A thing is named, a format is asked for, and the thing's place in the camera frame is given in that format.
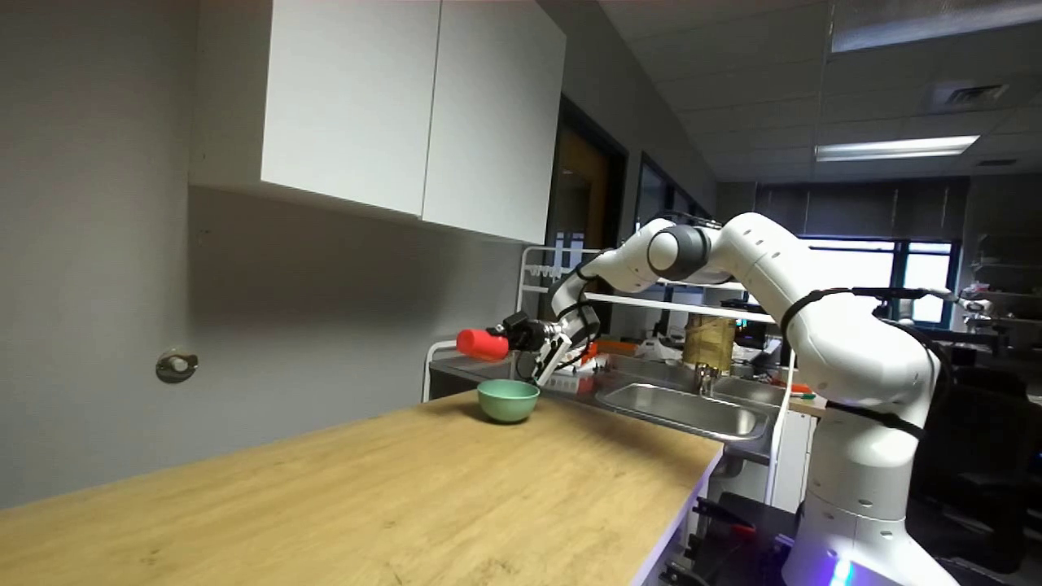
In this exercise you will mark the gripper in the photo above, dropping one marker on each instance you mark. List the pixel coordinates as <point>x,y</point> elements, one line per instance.
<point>523,332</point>

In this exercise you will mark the red cup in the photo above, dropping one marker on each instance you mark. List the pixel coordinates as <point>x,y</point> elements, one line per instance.
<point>480,345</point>

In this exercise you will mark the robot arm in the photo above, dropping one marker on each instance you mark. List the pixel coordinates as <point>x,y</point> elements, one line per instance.
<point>847,342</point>

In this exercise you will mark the light green bowl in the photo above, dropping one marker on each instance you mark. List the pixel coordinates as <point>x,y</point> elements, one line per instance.
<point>508,400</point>

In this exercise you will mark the ceiling light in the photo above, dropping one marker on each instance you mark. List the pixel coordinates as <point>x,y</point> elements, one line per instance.
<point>895,148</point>
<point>928,20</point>

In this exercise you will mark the dark doorway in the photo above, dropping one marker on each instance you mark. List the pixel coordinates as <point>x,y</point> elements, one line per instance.
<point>582,203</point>

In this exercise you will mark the white cabinet door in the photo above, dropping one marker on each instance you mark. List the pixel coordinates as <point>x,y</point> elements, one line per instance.
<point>492,122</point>
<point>350,98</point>

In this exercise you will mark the steel sink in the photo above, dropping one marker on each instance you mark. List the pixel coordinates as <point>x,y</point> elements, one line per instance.
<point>692,411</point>

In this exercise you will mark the tan translucent container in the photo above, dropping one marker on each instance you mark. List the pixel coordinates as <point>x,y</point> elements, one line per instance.
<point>710,342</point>

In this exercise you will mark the tap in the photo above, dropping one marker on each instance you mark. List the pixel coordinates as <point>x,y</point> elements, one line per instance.
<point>705,381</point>

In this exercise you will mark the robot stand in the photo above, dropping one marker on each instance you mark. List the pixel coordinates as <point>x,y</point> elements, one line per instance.
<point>753,561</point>

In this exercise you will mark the window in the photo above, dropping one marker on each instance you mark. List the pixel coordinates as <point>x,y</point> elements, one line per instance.
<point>863,264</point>

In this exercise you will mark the black office chair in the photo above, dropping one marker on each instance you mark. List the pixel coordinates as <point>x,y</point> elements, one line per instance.
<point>985,456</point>

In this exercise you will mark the shelf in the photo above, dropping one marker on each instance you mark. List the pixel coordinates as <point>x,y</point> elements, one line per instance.
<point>1009,277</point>

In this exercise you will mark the ceiling vent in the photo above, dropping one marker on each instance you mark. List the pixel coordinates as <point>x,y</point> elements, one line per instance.
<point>969,95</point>

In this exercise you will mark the white wall cabinet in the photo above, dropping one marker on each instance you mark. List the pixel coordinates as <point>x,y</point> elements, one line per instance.
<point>366,106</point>

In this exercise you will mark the round metal wall fitting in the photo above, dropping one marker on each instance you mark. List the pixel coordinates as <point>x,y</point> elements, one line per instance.
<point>176,365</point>

